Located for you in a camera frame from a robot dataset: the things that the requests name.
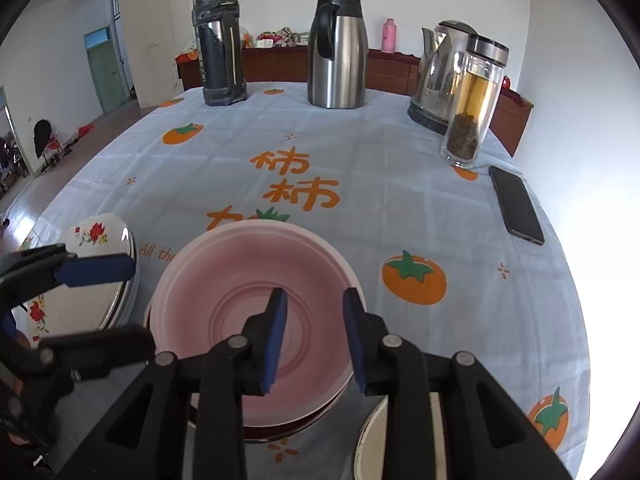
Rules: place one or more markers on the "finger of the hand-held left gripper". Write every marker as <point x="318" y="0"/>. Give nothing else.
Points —
<point x="100" y="270"/>
<point x="100" y="347"/>

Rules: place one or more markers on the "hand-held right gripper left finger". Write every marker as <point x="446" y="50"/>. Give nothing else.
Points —
<point x="277" y="340"/>

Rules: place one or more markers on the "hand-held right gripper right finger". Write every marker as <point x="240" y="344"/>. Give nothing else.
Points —
<point x="352" y="340"/>

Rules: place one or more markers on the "red flower white plate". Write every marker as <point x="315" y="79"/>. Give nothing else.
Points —
<point x="90" y="232"/>

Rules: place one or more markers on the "pink plastic bowl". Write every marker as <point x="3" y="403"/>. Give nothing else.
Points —
<point x="225" y="280"/>

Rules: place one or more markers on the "cream enamel bowl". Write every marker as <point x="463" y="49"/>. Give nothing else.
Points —
<point x="375" y="440"/>

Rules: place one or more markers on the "red chair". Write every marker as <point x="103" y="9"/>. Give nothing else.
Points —
<point x="52" y="149"/>

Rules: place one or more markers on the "red bag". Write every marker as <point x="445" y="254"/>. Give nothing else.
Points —
<point x="85" y="131"/>

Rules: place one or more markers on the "black jacket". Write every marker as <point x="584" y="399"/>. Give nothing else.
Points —
<point x="42" y="135"/>

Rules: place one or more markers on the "green door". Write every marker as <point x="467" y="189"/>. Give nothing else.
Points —
<point x="106" y="80"/>

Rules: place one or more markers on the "black smartphone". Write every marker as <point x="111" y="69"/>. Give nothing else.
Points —
<point x="517" y="205"/>

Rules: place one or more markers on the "orange printed box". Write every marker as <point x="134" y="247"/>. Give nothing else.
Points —
<point x="187" y="56"/>

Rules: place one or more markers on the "dark worn thermos flask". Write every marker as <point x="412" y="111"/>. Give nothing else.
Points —
<point x="220" y="60"/>

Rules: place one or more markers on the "glass tea bottle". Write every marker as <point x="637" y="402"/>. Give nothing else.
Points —
<point x="470" y="110"/>

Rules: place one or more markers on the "steel electric kettle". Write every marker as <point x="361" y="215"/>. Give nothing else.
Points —
<point x="435" y="80"/>

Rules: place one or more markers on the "brown wooden sideboard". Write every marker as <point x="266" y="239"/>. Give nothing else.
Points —
<point x="280" y="65"/>

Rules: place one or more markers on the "floral cloth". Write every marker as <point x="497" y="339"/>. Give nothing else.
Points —
<point x="285" y="35"/>

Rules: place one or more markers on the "small red jar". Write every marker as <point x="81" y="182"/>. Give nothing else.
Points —
<point x="507" y="82"/>

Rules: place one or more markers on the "pink thermos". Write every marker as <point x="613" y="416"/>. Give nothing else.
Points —
<point x="389" y="37"/>

